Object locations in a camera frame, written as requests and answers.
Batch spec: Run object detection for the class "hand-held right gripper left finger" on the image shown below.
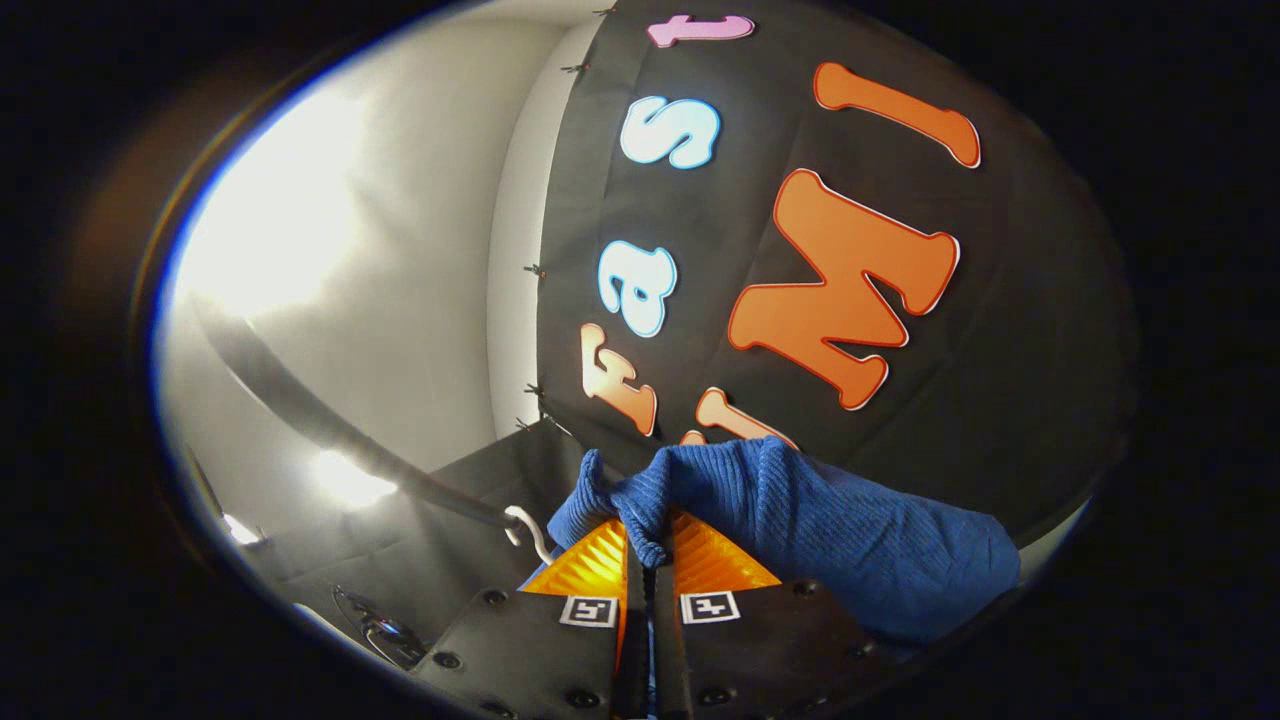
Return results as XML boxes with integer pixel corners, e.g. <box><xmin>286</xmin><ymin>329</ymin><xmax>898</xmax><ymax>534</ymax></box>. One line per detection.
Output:
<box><xmin>410</xmin><ymin>518</ymin><xmax>647</xmax><ymax>720</ymax></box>

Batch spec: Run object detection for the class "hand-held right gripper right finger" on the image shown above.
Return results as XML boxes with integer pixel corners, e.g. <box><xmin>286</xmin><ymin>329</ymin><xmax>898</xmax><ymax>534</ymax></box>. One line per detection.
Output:
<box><xmin>652</xmin><ymin>510</ymin><xmax>893</xmax><ymax>720</ymax></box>

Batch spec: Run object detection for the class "blue corduroy shirt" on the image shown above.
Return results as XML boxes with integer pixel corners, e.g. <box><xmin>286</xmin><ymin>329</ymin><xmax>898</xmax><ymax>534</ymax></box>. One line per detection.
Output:
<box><xmin>547</xmin><ymin>436</ymin><xmax>1023</xmax><ymax>646</ymax></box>

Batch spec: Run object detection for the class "white plastic clothes hanger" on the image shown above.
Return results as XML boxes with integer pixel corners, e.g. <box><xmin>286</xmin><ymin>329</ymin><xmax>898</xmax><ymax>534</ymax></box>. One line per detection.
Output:
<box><xmin>503</xmin><ymin>505</ymin><xmax>554</xmax><ymax>567</ymax></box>

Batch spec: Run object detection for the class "black clothes rack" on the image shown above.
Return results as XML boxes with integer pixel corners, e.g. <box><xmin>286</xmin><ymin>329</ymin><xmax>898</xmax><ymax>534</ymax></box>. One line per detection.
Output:
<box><xmin>188</xmin><ymin>293</ymin><xmax>528</xmax><ymax>533</ymax></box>

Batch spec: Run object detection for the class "square ceiling light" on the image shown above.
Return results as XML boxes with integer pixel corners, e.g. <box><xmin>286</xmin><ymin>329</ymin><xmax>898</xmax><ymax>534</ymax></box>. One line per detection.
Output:
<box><xmin>313</xmin><ymin>449</ymin><xmax>399</xmax><ymax>511</ymax></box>

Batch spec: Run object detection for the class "black backdrop cloth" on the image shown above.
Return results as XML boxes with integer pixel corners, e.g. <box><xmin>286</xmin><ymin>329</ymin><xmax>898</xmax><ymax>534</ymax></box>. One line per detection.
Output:
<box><xmin>245</xmin><ymin>0</ymin><xmax>1141</xmax><ymax>663</ymax></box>

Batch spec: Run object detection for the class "long ceiling light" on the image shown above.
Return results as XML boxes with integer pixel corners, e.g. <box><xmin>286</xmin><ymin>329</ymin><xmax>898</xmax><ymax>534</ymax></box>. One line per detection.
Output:
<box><xmin>175</xmin><ymin>80</ymin><xmax>401</xmax><ymax>321</ymax></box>

